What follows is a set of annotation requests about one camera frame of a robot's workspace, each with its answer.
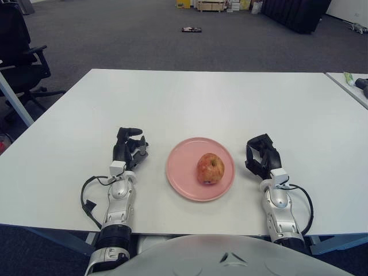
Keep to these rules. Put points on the red yellow apple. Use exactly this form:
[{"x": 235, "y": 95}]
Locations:
[{"x": 210, "y": 168}]

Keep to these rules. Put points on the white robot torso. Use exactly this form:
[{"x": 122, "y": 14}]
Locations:
[{"x": 187, "y": 258}]

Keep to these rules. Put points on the grey bin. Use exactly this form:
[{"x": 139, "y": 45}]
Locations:
[{"x": 27, "y": 6}]

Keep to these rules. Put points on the flat black tray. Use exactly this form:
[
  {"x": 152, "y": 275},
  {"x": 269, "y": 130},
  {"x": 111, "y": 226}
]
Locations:
[{"x": 191, "y": 29}]

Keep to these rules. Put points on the white plastic bag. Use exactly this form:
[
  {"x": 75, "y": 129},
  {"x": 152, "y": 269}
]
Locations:
[{"x": 256, "y": 8}]

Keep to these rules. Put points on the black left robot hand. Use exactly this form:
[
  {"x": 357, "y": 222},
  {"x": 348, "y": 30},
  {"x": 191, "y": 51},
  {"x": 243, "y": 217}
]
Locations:
[{"x": 120, "y": 151}]

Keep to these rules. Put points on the white cardboard boxes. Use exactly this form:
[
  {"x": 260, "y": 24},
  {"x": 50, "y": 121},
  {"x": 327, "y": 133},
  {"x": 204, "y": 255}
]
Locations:
[{"x": 233, "y": 5}]

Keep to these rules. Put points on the small red item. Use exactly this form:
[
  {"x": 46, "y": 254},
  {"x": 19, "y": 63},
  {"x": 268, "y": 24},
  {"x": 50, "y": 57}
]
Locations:
[{"x": 2, "y": 145}]

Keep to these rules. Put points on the pink round plate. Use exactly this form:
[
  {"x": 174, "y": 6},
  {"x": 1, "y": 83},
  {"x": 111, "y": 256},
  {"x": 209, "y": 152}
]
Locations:
[{"x": 184, "y": 172}]

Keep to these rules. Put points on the grey blue table leg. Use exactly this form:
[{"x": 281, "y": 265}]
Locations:
[{"x": 14, "y": 103}]

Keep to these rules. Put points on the black office chair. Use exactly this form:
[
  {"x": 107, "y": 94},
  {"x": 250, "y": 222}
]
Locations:
[{"x": 14, "y": 43}]

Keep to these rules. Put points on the grey robot dog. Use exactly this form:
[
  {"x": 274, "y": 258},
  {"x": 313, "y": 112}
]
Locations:
[{"x": 358, "y": 28}]

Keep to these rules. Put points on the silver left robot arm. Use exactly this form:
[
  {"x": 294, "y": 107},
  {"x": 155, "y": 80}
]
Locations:
[{"x": 116, "y": 207}]

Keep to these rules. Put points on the green white tube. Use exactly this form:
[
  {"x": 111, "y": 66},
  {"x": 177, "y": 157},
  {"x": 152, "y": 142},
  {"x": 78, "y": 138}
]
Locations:
[{"x": 348, "y": 78}]

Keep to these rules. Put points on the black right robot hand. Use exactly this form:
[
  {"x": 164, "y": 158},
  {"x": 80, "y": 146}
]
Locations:
[{"x": 270, "y": 161}]

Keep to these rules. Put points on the wooden crate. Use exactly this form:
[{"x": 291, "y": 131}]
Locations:
[{"x": 210, "y": 5}]

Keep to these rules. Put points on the black handheld controller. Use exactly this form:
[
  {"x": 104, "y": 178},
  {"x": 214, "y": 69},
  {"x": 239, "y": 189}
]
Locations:
[
  {"x": 366, "y": 92},
  {"x": 362, "y": 82}
]

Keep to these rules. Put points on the black cabinet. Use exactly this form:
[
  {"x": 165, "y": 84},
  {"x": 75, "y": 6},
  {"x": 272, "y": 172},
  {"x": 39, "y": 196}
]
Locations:
[{"x": 296, "y": 14}]

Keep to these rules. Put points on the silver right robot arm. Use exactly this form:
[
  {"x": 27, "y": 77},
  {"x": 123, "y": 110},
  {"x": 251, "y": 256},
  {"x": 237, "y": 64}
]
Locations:
[{"x": 280, "y": 212}]

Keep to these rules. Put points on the pale yellow box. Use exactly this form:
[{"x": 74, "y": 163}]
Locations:
[{"x": 244, "y": 4}]

